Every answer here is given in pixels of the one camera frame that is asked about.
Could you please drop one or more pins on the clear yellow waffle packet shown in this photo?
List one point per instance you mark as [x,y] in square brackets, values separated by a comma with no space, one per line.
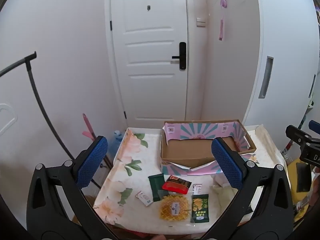
[173,208]

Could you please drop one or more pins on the red and black snack packet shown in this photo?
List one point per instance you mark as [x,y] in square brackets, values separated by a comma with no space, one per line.
[175,186]

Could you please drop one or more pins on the white door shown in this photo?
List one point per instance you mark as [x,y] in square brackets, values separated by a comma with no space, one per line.
[150,92]

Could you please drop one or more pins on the pink printed cardboard box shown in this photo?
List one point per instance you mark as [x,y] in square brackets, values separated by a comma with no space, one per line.
[190,152]

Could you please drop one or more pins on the green cracker packet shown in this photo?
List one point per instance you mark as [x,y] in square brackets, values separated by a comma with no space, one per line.
[199,210]

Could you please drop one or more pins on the pink hanging tassel ornament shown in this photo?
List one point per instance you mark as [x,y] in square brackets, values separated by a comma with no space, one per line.
[221,30]

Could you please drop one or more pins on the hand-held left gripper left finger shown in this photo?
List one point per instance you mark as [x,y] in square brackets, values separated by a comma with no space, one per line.
[93,162]

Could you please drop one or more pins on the small white red-label packet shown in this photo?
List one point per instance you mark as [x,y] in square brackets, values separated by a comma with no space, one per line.
[197,188]

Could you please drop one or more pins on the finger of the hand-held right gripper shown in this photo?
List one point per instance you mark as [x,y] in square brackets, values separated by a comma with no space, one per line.
[297,133]
[315,125]

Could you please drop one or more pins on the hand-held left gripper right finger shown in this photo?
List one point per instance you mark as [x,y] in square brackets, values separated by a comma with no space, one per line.
[226,165]

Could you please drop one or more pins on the yellow object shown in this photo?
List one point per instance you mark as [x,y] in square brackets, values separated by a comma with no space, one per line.
[292,187]

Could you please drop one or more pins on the white wardrobe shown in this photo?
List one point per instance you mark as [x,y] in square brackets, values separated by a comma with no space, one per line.
[287,42]

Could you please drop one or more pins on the dark green snack packet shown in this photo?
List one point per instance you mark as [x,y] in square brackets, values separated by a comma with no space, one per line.
[156,186]

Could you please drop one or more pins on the white light switch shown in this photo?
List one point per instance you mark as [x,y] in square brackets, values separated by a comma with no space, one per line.
[201,22]

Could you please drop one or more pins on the floral table cloth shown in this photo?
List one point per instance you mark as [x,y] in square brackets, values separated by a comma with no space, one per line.
[125,180]

